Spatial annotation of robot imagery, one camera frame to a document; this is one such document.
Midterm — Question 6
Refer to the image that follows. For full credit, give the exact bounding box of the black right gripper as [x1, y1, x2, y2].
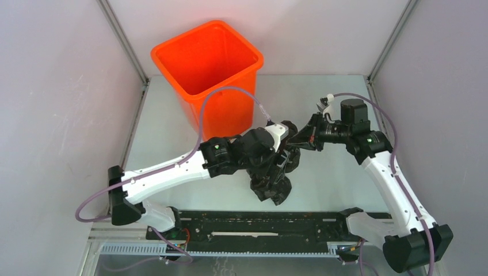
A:
[286, 112, 351, 152]

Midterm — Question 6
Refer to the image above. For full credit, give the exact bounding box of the black plastic trash bag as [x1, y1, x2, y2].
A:
[247, 120, 302, 206]

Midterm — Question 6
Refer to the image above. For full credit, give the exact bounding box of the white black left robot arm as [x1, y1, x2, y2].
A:
[108, 124, 293, 240]

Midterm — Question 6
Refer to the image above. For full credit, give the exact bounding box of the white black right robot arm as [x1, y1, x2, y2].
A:
[288, 98, 453, 273]

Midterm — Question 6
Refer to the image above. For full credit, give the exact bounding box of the orange plastic trash bin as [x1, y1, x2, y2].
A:
[150, 20, 264, 140]

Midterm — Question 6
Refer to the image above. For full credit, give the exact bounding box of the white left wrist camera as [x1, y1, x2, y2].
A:
[265, 123, 289, 152]

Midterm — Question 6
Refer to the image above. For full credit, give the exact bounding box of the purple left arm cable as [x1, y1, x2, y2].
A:
[75, 86, 273, 224]

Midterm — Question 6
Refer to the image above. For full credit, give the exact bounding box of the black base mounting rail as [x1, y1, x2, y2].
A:
[161, 210, 360, 255]

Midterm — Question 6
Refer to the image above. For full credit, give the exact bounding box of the aluminium frame post right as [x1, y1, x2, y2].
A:
[368, 0, 421, 83]

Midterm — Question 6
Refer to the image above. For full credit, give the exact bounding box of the aluminium frame post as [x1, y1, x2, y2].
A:
[96, 0, 149, 85]
[368, 0, 421, 83]

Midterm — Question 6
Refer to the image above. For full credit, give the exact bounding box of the aluminium frame post left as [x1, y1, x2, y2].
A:
[96, 0, 149, 85]

